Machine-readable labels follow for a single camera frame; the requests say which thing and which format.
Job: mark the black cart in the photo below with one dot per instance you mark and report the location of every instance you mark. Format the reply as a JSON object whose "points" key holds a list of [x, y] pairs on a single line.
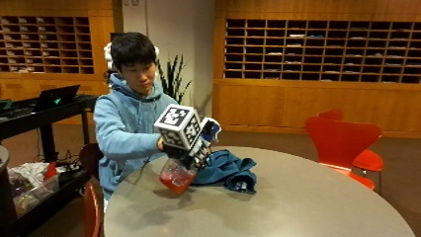
{"points": [[48, 115]]}

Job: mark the clear plastic bin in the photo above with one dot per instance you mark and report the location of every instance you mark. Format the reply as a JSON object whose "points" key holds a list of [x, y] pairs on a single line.
{"points": [[35, 192]]}

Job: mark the blue cloth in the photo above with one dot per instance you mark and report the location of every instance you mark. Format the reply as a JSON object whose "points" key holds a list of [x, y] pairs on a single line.
{"points": [[228, 169]]}

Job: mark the the person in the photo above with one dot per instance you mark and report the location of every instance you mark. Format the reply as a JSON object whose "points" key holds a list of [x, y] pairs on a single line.
{"points": [[125, 125]]}

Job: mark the dark red chair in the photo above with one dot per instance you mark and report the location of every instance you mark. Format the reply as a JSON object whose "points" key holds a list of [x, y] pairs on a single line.
{"points": [[90, 159]]}

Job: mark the black laptop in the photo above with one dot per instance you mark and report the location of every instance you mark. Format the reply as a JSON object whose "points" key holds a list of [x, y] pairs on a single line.
{"points": [[56, 98]]}

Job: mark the teal object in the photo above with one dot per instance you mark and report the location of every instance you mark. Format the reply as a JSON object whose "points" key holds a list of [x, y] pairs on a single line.
{"points": [[4, 104]]}

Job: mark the white rounded object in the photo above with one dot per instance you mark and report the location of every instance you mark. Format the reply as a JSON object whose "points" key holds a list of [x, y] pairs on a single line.
{"points": [[108, 52]]}

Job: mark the white cube with black markers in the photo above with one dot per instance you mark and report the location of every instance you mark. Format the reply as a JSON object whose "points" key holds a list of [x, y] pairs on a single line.
{"points": [[177, 122]]}

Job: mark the small wooden pigeonhole shelf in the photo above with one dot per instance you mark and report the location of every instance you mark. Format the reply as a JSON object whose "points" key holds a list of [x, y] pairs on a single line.
{"points": [[46, 44]]}

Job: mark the wide wooden pigeonhole shelf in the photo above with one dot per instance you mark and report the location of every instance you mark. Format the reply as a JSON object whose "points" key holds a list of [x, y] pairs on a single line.
{"points": [[323, 49]]}

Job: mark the red item in bin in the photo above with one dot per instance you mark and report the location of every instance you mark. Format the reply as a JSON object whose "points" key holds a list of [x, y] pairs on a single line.
{"points": [[51, 171]]}

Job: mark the green potted plant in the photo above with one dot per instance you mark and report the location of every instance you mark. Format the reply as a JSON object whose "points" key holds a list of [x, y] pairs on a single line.
{"points": [[173, 80]]}

